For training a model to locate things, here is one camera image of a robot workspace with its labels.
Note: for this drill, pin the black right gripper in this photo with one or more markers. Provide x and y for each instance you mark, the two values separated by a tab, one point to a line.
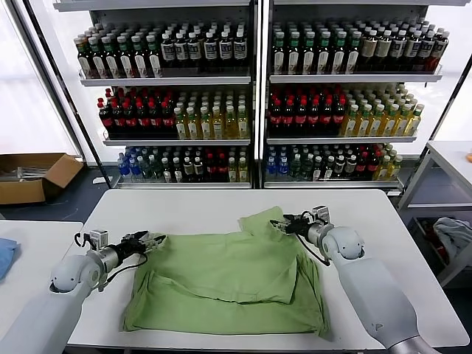
303	228

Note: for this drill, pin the yellow tea bottle green label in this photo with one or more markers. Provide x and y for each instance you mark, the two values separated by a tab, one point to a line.
205	127
403	124
364	125
351	125
376	125
193	127
218	127
243	127
231	127
414	124
389	125
180	127

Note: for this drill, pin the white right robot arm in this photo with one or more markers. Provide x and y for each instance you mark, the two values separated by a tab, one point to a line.
368	280

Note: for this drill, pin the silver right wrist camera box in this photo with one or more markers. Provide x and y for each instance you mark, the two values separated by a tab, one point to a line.
321	214

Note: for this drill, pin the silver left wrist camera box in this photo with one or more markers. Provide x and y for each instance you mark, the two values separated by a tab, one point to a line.
99	237

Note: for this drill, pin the dark bottle blue-white label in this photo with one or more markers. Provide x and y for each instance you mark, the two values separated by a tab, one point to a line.
211	49
226	48
399	48
427	48
240	48
413	48
181	49
168	49
194	49

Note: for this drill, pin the black slanted pole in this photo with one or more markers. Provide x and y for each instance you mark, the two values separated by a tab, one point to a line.
99	165
441	121

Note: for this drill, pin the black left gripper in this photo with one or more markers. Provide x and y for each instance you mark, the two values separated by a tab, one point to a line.
131	247

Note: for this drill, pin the light blue crumpled cloth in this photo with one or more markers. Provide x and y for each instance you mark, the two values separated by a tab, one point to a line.
453	232

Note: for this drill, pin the red drink bottle white cap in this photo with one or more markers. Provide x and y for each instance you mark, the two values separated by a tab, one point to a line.
439	49

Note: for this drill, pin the clear plastic packets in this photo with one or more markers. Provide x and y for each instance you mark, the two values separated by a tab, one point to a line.
33	172

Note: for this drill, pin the red-cap cola bottle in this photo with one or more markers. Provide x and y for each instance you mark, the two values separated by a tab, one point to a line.
339	118
276	119
107	121
131	121
169	121
156	121
144	121
315	118
327	118
118	121
289	119
302	118

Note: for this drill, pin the blue folded cloth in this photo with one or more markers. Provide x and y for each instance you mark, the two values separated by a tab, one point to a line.
7	258

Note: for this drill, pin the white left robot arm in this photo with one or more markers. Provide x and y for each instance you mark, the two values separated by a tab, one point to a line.
70	274

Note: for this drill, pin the red cloth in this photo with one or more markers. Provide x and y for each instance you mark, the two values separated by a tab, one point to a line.
440	249

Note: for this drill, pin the metal drinks shelf rack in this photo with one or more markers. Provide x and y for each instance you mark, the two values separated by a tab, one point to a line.
350	78
166	80

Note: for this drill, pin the grey metal side table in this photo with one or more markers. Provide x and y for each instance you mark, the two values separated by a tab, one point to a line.
453	155

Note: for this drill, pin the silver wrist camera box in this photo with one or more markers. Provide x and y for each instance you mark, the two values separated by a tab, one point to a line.
99	237
321	214

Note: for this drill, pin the small white flat object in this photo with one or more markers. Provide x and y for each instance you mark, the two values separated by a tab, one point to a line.
99	180

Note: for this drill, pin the dark bottle beige label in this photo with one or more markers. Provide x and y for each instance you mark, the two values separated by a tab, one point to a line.
370	48
384	48

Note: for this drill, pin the green polo shirt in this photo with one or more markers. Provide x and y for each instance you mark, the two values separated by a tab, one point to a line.
221	265

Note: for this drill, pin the brown cardboard box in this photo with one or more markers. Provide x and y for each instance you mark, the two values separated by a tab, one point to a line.
22	191

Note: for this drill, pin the green-cap dark drink bottle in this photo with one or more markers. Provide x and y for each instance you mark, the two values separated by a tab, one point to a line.
339	59
140	62
294	59
309	59
155	62
353	59
111	62
126	62
85	62
99	62
324	59
279	59

